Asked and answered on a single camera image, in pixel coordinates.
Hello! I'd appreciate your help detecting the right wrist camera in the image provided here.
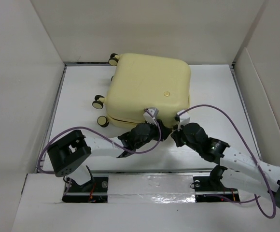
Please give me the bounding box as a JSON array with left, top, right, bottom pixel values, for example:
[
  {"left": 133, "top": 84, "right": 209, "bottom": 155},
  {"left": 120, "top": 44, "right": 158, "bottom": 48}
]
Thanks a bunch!
[{"left": 174, "top": 110, "right": 190, "bottom": 127}]

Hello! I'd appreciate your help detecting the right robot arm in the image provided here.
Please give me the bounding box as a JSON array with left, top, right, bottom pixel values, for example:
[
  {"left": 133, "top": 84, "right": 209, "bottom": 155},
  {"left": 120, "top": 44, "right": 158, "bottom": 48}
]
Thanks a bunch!
[{"left": 171, "top": 123, "right": 280, "bottom": 209}]

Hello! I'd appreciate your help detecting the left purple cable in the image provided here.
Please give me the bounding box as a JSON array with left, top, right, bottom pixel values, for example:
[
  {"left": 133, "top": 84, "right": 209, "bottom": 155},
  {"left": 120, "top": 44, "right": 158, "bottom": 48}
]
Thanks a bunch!
[{"left": 37, "top": 109, "right": 162, "bottom": 174}]

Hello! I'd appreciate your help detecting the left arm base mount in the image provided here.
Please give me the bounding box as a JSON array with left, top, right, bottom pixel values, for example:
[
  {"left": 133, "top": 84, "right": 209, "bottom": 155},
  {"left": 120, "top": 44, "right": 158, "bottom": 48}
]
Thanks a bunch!
[{"left": 62, "top": 176, "right": 109, "bottom": 203}]

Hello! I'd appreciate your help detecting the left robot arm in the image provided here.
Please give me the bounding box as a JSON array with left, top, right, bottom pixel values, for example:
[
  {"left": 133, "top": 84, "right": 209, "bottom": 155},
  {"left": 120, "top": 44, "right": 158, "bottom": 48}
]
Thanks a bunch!
[{"left": 46, "top": 119, "right": 172, "bottom": 192}]

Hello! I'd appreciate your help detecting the purple cable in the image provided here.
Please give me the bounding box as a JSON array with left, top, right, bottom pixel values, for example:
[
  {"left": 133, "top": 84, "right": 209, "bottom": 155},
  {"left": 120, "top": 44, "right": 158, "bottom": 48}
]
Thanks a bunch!
[
  {"left": 173, "top": 104, "right": 277, "bottom": 219},
  {"left": 37, "top": 109, "right": 162, "bottom": 174}
]

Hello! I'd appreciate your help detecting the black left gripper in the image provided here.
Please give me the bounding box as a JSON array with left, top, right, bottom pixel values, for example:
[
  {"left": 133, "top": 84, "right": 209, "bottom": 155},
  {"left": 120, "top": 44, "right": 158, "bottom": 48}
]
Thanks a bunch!
[{"left": 134, "top": 117, "right": 170, "bottom": 149}]

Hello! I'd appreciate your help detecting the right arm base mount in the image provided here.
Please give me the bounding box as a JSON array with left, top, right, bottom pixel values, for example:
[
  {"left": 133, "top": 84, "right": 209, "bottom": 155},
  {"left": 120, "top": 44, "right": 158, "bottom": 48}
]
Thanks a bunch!
[{"left": 190, "top": 176, "right": 240, "bottom": 203}]

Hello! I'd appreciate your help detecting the yellow hard-shell suitcase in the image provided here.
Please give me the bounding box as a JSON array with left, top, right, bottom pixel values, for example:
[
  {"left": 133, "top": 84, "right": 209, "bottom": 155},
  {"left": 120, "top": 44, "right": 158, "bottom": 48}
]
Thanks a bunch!
[{"left": 92, "top": 53, "right": 191, "bottom": 128}]

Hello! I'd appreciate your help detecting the metal rail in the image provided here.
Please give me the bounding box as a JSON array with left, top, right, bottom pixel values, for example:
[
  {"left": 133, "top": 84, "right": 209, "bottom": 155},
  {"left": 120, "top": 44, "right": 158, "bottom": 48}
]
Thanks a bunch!
[{"left": 33, "top": 169, "right": 244, "bottom": 176}]

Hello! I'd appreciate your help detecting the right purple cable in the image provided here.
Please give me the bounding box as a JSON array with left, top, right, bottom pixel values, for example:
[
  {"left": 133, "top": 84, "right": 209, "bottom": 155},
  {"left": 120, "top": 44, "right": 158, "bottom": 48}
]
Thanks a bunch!
[{"left": 173, "top": 104, "right": 277, "bottom": 219}]

